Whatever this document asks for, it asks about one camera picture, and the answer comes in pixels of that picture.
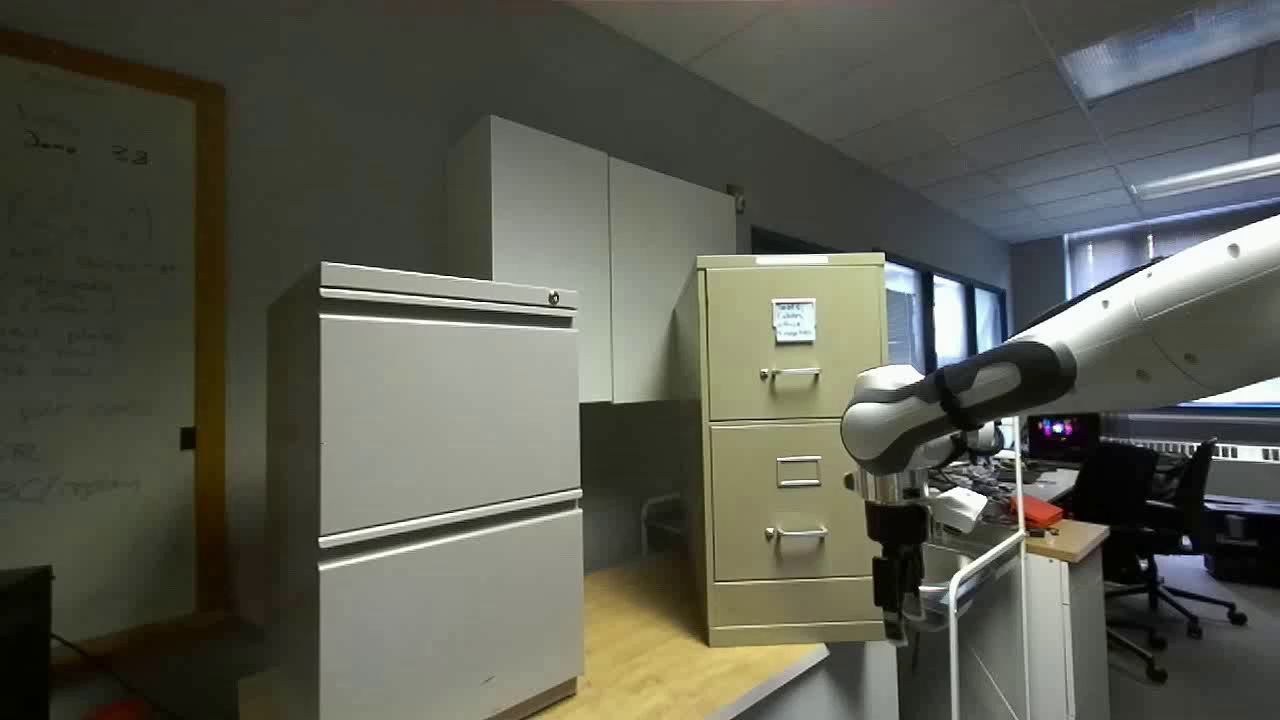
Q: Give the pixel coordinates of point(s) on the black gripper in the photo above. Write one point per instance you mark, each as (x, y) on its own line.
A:
(898, 547)

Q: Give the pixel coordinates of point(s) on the beige drawer with label holder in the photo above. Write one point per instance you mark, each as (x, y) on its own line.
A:
(762, 485)

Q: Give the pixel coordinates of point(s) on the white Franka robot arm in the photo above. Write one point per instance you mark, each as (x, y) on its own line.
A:
(1135, 322)

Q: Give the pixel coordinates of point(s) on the gray base cabinet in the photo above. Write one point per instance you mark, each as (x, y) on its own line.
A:
(840, 686)

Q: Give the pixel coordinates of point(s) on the beige metal file cabinet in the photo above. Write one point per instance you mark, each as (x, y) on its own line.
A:
(689, 443)

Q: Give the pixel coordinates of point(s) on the beige drawer with paper note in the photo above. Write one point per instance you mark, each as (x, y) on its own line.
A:
(733, 334)

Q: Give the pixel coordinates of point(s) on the gray lateral file cabinet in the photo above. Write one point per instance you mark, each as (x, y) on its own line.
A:
(427, 425)

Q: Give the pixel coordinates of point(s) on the small red object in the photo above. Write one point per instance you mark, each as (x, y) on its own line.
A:
(1043, 512)

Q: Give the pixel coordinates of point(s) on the white stand with wooden top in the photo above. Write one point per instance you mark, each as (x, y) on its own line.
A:
(1072, 614)

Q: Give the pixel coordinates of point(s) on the computer monitor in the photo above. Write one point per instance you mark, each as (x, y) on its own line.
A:
(1062, 437)

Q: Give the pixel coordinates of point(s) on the black office chair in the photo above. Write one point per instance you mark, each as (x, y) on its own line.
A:
(1122, 512)
(1189, 502)

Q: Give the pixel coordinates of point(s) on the dark framed window row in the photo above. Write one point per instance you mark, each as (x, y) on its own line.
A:
(950, 317)

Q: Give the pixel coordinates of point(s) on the white paper note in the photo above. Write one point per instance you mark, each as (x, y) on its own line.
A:
(795, 322)

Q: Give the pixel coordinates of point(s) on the window with blinds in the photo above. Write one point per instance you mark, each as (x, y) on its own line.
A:
(1122, 253)

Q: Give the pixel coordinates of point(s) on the long fluorescent ceiling light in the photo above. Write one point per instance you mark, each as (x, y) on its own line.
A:
(1205, 172)

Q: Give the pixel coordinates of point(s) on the rectangular ceiling light panel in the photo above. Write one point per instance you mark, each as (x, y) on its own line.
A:
(1174, 45)

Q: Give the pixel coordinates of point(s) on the black box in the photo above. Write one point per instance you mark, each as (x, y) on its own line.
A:
(25, 645)

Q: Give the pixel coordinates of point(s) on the white metal tube frame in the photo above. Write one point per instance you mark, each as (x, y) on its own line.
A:
(1023, 507)

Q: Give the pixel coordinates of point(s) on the white wall cabinet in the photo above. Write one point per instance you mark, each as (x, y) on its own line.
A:
(561, 240)

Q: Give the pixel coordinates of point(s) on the whiteboard with wooden frame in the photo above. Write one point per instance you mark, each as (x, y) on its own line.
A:
(94, 334)

